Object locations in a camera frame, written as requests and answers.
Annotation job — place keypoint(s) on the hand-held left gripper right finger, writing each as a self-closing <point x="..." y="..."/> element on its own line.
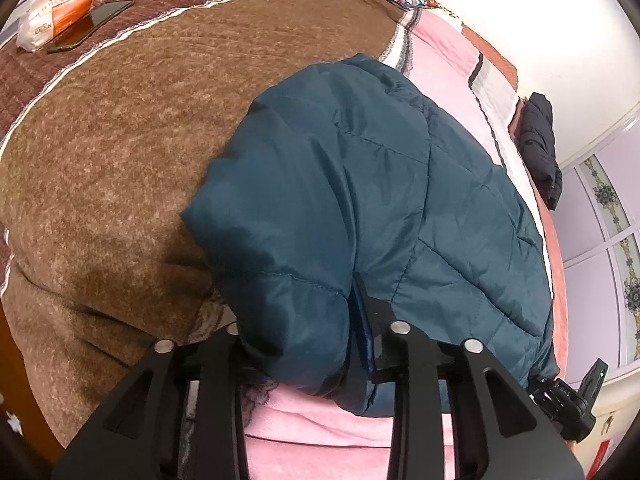
<point x="367" y="345"/>

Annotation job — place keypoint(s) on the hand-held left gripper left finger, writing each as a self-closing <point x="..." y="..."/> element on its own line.
<point x="220" y="400"/>

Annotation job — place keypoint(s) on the teal quilted puffer jacket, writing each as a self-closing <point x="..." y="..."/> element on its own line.
<point x="350" y="200"/>

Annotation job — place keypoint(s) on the white wardrobe with floral trim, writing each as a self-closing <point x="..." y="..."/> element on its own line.
<point x="610" y="240"/>

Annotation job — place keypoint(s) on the brown wooden bedside board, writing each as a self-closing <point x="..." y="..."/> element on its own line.
<point x="20" y="410"/>

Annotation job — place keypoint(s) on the black puffer jacket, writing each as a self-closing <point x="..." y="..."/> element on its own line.
<point x="540" y="150"/>

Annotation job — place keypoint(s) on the striped brown pink blanket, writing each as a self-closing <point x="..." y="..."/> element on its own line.
<point x="125" y="160"/>

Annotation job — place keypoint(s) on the black smartphone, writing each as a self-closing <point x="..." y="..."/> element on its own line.
<point x="90" y="25"/>

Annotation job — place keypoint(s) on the orange white plastic bag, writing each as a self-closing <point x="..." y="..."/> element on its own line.
<point x="52" y="10"/>

